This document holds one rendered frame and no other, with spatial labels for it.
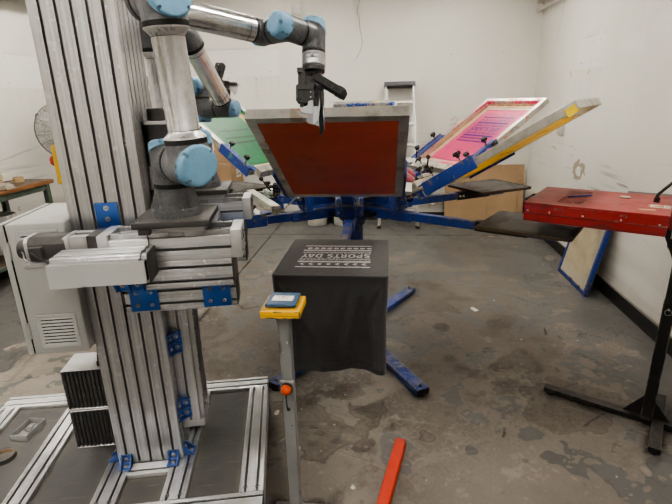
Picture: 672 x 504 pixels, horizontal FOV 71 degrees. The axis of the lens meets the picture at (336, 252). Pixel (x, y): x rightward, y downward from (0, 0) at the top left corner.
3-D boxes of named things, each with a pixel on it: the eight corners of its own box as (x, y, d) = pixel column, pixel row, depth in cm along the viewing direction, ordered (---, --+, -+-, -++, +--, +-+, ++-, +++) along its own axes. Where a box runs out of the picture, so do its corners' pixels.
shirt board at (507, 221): (585, 235, 250) (587, 220, 248) (569, 255, 219) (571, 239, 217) (370, 207, 325) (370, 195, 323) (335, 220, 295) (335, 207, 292)
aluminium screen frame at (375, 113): (410, 115, 162) (410, 105, 163) (244, 118, 168) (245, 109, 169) (402, 196, 238) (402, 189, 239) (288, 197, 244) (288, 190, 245)
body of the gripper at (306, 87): (300, 109, 156) (300, 72, 156) (326, 109, 155) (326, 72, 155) (295, 103, 148) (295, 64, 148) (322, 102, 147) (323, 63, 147)
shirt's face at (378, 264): (386, 277, 177) (386, 276, 177) (272, 275, 182) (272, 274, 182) (387, 240, 223) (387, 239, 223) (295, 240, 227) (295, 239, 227)
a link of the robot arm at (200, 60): (194, 4, 173) (245, 105, 214) (168, 6, 177) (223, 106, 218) (182, 24, 168) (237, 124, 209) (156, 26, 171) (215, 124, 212)
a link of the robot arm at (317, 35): (294, 19, 151) (315, 27, 156) (294, 54, 151) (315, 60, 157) (310, 10, 145) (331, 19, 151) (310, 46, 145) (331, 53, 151)
